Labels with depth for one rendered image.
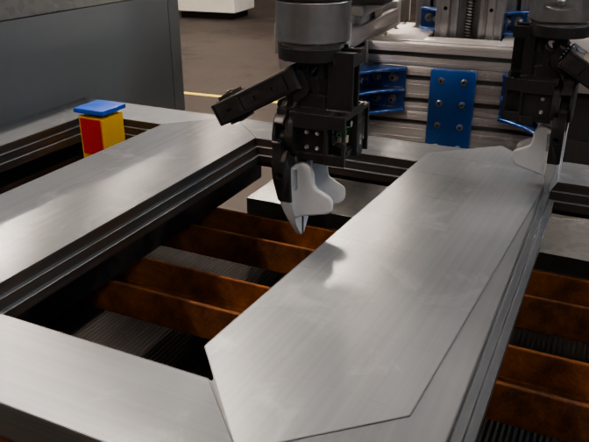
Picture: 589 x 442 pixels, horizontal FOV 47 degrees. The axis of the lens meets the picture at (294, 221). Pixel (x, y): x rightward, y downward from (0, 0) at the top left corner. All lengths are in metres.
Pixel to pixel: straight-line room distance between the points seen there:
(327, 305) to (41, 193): 0.45
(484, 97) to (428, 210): 0.58
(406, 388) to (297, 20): 0.35
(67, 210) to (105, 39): 0.69
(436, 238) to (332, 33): 0.25
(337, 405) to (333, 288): 0.17
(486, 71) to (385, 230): 0.65
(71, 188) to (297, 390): 0.51
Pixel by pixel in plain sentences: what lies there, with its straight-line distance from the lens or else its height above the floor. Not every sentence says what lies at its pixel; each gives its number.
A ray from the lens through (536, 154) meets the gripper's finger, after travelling 0.92.
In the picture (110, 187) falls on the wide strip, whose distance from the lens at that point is 0.93.
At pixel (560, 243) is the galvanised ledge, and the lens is 1.21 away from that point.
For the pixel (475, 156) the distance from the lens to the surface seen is 1.04.
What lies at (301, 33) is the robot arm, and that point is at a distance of 0.67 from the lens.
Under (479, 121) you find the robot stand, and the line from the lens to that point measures 1.40.
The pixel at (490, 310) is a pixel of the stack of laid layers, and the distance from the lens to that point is 0.65.
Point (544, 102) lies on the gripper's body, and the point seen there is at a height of 0.97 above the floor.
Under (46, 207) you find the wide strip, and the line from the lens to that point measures 0.89.
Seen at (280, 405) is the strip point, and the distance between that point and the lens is 0.52.
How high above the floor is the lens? 1.18
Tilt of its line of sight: 24 degrees down
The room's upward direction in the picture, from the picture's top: straight up
